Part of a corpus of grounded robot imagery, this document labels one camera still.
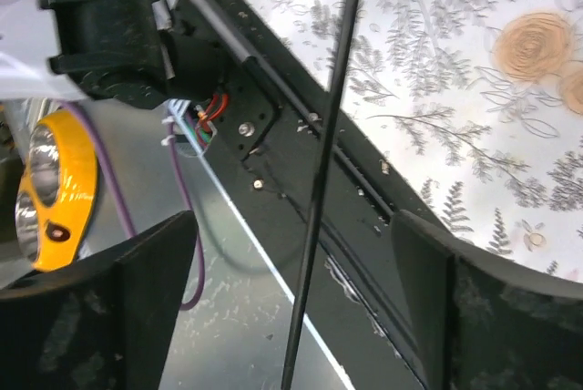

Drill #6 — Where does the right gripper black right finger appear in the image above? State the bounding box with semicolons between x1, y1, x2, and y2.
391;210;582;389

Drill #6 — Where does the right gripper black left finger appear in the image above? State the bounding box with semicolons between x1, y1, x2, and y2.
1;210;196;389

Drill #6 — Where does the black tent pole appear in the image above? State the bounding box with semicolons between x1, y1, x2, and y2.
281;0;359;390

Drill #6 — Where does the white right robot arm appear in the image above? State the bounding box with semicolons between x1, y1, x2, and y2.
16;0;582;389

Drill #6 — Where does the floral patterned mat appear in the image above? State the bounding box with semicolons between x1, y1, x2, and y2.
199;0;583;282

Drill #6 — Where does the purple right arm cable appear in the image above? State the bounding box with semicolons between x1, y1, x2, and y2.
58;100;206;312

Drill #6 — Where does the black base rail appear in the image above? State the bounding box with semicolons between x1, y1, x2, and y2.
179;0;449;389

